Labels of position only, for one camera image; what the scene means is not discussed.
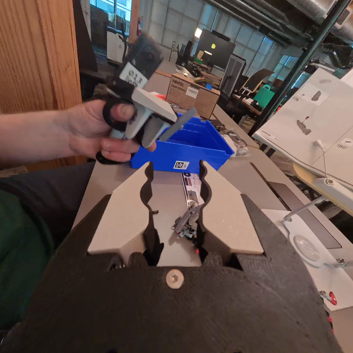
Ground dark metal pole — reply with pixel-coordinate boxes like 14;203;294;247
248;0;352;136

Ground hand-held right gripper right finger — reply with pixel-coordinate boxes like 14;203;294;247
197;159;265;263

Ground person's left hand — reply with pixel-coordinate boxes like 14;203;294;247
67;99;158;164

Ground green bag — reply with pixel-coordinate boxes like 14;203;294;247
253;84;276;109

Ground white lego sticker sheet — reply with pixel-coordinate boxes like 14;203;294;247
181;172;205;211

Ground blue plastic bin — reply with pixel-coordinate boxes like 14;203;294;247
130;113;236;175

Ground white book stand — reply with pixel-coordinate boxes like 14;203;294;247
261;162;353;312

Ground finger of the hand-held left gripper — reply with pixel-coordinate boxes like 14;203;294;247
131;87;179;124

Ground person's green shirt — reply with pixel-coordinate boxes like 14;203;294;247
0;190;55;330

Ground brown cardboard box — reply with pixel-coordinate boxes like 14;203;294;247
165;73;221;120

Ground grey lego panel assembly red pins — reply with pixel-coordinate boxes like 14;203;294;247
159;107;197;142

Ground person's dark trousers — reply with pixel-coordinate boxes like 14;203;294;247
0;162;96;249

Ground grey black lego car model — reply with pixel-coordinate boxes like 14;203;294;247
173;204;338;335

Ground white recycling bin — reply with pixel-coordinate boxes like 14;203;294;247
106;28;128;63

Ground black monitor screen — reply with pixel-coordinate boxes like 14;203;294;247
195;28;237;69

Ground clear plastic parts bag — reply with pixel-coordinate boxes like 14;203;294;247
218;125;251;158

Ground open lego instruction booklet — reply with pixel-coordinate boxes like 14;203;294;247
252;67;353;191

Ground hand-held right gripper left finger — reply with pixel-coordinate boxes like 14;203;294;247
87;162;155;266

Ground grey metal cabinet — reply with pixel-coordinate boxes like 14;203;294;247
220;53;247;96

